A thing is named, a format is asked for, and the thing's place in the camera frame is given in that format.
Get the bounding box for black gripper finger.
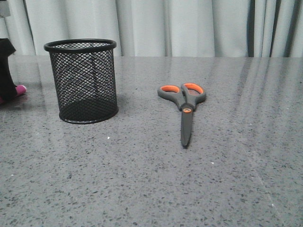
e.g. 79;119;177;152
0;38;17;99

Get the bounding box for magenta marker pen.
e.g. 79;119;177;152
0;85;27;104

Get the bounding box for grey orange scissors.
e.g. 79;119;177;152
157;83;206;148

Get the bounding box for black mesh pen holder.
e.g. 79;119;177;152
44;39;118;124

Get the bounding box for grey curtain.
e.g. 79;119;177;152
0;0;303;57

